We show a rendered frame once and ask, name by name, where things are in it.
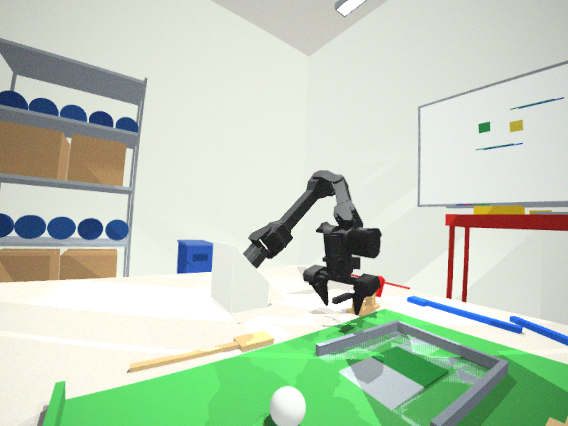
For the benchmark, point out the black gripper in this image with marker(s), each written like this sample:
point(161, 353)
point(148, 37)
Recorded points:
point(338, 270)

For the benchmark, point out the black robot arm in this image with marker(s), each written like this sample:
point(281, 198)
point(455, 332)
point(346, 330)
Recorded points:
point(349, 237)

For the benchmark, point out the red putter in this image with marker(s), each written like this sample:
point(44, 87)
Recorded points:
point(346, 296)

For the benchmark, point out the white ball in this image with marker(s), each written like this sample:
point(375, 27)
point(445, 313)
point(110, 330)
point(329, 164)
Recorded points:
point(287, 407)

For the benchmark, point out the blue golf putter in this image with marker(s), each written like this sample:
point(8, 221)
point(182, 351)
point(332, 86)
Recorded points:
point(540, 329)
point(473, 316)

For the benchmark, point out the green flat mat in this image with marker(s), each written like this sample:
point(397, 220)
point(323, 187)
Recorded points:
point(237, 391)

